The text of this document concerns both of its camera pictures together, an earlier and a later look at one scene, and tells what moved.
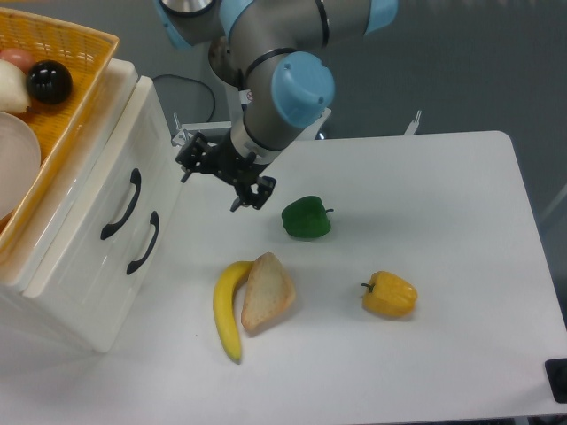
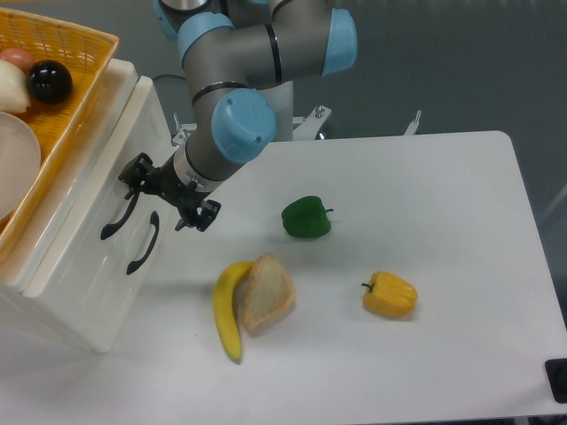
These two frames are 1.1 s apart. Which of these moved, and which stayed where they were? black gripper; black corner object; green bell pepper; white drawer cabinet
Moved: black gripper
Stayed: white drawer cabinet; black corner object; green bell pepper
